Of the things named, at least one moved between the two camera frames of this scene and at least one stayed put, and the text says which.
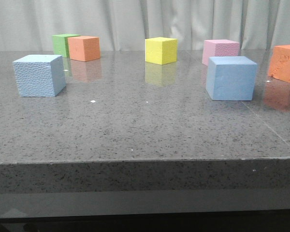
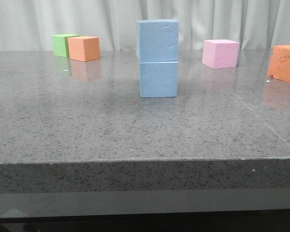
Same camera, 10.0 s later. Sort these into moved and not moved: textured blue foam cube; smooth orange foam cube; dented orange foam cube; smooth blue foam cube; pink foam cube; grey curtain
Moved: textured blue foam cube; smooth blue foam cube
Not moved: smooth orange foam cube; grey curtain; dented orange foam cube; pink foam cube
